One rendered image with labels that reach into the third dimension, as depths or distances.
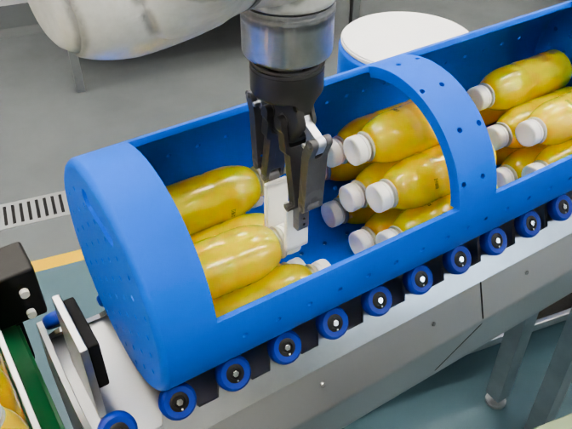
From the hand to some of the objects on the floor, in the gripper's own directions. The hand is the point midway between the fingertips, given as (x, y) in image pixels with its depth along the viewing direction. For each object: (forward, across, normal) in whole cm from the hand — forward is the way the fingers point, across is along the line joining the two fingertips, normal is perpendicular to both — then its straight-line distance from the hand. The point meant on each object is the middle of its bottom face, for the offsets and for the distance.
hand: (286, 214), depth 79 cm
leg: (+113, -2, -80) cm, 139 cm away
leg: (+113, +12, -80) cm, 139 cm away
